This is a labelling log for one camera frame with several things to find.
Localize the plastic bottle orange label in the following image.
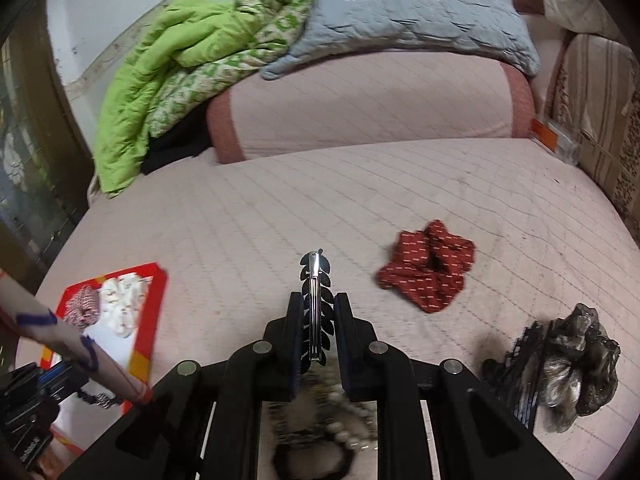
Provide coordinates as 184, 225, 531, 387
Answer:
529, 117, 581, 164

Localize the red dotted scrunchie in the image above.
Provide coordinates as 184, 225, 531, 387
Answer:
377, 219, 476, 314

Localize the white stick with blue marks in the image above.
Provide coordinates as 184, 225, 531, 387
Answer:
0, 269, 154, 407

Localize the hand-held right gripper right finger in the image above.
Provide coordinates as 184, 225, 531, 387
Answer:
332, 291, 576, 480

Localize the green quilt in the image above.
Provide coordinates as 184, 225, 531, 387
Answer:
92, 0, 317, 199

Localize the red white checked scrunchie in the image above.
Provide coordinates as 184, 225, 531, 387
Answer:
64, 285, 104, 331

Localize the dark grey shiny scrunchie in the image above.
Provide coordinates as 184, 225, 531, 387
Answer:
541, 303, 621, 434

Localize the black leaf hair clip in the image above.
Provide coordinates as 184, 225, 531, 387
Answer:
298, 248, 335, 367

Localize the pink bolster cushion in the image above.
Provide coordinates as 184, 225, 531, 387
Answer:
205, 50, 536, 165

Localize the wooden door with glass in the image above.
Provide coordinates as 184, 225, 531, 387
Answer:
0, 0, 97, 282

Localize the grey quilted pillow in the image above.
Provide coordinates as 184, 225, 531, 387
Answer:
260, 0, 541, 81

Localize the large pearl bracelet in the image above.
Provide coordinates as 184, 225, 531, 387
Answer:
320, 366, 382, 461

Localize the red shallow tray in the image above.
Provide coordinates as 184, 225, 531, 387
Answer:
40, 261, 169, 412

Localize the black claw hair clip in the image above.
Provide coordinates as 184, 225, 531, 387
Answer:
481, 322, 557, 434

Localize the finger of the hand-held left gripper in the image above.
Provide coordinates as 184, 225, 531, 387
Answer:
36, 366, 87, 400

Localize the black cloth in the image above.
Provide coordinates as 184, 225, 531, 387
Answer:
142, 104, 216, 176

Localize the white dotted scrunchie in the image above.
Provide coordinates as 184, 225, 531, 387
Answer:
99, 272, 151, 339

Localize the black wavy hair tie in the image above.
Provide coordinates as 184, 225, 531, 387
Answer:
271, 437, 362, 480

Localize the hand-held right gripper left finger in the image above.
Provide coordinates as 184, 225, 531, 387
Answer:
60, 292, 307, 480

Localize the beige patterned sofa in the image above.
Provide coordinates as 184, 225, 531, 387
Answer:
544, 32, 640, 222

